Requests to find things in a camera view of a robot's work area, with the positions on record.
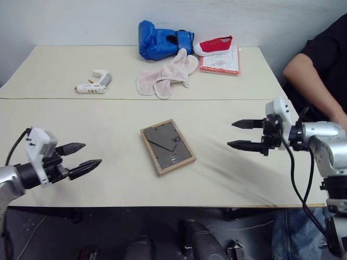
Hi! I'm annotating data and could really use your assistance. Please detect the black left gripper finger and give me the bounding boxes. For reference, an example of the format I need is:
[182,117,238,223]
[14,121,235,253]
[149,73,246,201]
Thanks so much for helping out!
[67,158,103,181]
[55,142,87,157]

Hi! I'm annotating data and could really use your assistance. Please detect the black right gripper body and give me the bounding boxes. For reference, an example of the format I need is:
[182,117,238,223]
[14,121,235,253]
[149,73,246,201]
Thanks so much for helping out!
[260,113,284,158]

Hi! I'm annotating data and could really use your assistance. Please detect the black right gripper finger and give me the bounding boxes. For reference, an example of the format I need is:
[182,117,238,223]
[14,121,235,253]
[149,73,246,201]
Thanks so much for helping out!
[227,139,266,154]
[231,118,265,130]

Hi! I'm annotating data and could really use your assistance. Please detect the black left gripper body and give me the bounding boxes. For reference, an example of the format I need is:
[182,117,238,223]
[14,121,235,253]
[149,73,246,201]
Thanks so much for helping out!
[42,151,71,185]

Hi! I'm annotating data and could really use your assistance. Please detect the white glue gun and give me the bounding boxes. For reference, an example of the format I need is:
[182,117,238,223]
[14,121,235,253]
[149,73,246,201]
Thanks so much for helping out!
[73,69,112,95]

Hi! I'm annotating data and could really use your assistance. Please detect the orange-framed paper sheet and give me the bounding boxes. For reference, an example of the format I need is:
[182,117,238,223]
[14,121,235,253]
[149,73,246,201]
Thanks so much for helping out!
[200,45,242,77]

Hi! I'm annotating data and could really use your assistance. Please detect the red and white shoe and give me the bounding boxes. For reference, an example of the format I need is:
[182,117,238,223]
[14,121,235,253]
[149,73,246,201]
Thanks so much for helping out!
[193,35,234,57]

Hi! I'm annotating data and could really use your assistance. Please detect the pink fluffy mitten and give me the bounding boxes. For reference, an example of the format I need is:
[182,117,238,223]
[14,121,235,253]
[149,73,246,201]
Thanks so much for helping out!
[160,48,200,88]

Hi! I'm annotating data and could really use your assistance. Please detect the small dark grey rounded shape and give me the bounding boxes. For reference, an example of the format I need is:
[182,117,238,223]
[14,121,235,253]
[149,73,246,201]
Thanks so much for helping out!
[125,235,156,260]

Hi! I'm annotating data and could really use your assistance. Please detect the pink fluffy cloth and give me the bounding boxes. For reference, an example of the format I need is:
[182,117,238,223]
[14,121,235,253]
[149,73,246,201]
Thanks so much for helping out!
[136,68,175,101]

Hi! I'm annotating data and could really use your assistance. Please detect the large dark grey rounded shape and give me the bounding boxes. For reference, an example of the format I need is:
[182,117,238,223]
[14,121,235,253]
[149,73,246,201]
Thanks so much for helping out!
[177,218,229,260]

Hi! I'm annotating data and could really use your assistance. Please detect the black clamp-like part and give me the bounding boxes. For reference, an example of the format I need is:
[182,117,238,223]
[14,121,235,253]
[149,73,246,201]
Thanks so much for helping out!
[227,239,247,260]

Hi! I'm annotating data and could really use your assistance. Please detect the person in black shirt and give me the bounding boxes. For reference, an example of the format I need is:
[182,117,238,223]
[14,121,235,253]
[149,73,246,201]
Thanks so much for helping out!
[272,12,347,260]

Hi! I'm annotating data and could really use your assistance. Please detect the blue boxing glove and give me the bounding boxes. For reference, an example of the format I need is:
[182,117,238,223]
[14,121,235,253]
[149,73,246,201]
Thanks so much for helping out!
[138,19,196,61]

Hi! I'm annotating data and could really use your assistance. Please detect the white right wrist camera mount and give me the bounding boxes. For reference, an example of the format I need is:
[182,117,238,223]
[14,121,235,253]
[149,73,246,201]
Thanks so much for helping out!
[265,97,293,151]

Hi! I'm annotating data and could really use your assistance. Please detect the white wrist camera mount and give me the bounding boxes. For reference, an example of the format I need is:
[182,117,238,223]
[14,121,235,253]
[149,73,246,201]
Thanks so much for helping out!
[25,128,59,187]
[265,97,293,151]

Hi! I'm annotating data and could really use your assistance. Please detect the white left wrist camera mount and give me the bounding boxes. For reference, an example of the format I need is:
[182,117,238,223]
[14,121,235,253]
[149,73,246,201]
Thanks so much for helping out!
[25,128,59,187]

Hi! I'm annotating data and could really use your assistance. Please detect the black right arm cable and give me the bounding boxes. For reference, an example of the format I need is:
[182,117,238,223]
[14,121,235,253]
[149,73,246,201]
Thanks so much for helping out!
[279,106,344,257]

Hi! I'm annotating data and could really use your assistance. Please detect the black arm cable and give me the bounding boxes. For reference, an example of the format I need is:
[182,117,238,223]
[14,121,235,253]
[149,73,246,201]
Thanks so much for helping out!
[4,126,31,166]
[279,106,344,257]

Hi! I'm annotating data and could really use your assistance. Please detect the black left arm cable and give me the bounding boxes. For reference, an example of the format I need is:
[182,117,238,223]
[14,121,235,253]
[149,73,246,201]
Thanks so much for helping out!
[4,126,31,166]

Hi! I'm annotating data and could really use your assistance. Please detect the thin white floor cable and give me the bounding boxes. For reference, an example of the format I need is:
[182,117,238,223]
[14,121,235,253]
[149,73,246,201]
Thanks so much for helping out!
[21,216,47,254]
[208,218,275,231]

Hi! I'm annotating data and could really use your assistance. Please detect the wooden picture frame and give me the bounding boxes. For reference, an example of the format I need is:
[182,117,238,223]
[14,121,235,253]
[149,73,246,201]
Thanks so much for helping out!
[139,118,197,178]

